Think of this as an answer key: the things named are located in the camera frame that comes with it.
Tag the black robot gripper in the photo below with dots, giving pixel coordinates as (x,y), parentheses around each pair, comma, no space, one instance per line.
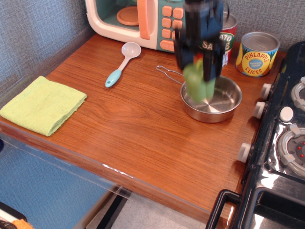
(203,24)

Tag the green toy bell pepper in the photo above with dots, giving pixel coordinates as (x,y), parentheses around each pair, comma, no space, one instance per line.
(196,86)

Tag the white stove knob top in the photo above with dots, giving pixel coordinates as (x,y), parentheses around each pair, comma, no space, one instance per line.
(264,93)

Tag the white stove knob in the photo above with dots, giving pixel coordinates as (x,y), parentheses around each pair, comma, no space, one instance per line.
(244,152)
(264,93)
(258,110)

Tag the green folded rag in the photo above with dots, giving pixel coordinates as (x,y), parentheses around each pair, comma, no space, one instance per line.
(43,106)

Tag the tomato sauce can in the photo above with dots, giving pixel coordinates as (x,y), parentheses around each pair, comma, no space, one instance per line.
(228,34)

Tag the small steel pan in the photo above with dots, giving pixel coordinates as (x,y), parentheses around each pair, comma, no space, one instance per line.
(227,97)

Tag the teal toy microwave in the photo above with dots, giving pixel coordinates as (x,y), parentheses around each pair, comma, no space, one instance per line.
(157,21)

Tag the pineapple slices can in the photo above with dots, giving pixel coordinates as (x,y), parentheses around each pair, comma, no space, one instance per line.
(257,53)

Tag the white and teal toy spoon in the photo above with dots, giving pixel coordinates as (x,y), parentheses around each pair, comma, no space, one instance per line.
(129,50)

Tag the white stove knob middle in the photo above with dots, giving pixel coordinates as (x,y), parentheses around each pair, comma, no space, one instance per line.
(258,110)

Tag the orange microwave turntable plate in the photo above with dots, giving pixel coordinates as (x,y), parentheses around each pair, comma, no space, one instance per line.
(128,16)

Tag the white stove knob bottom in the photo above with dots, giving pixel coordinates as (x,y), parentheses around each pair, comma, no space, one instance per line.
(244,152)

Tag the black toy stove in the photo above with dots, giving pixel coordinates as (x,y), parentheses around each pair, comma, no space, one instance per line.
(273,183)

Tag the orange object bottom left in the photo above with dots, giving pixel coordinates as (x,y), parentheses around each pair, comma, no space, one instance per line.
(22,224)

